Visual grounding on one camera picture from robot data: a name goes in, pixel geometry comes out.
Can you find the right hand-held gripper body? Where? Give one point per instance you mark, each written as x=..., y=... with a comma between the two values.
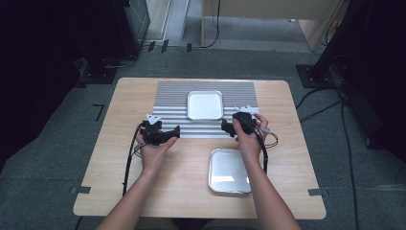
x=246, y=119

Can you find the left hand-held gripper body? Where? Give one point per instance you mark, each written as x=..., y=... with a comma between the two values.
x=152, y=134

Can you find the shallow silver metal tray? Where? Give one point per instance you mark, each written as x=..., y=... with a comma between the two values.
x=227, y=172
x=205, y=106

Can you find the person's left hand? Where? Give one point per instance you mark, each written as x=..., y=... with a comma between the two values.
x=153, y=156

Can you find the person's right hand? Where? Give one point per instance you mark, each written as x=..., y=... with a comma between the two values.
x=250, y=145

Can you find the grey white striped mat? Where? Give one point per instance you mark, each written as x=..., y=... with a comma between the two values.
x=172, y=96

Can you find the black stand base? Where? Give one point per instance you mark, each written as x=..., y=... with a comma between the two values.
x=314, y=78
x=100, y=75

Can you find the grey floor tape strip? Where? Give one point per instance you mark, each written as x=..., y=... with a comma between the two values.
x=317, y=192
x=81, y=189

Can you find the light wooden desk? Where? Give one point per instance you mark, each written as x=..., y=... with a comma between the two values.
x=271, y=9

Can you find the dark glass cabinet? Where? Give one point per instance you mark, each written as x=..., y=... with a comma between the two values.
x=137, y=19

